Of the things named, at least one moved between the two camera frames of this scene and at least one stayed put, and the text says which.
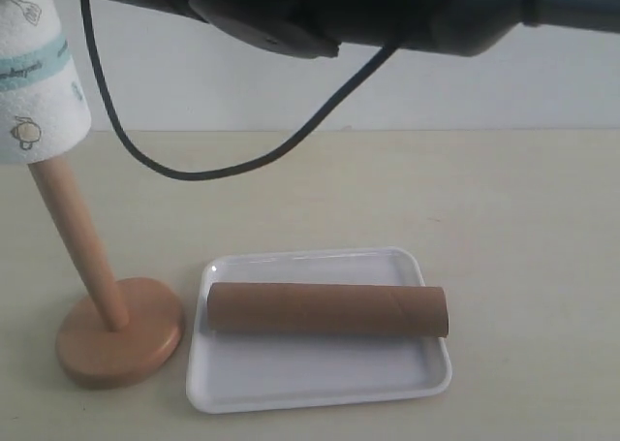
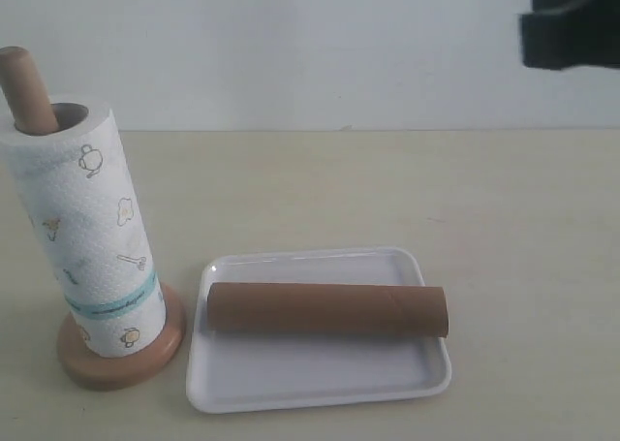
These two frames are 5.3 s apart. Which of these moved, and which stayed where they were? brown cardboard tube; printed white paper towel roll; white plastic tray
Moved: printed white paper towel roll
Stayed: white plastic tray; brown cardboard tube
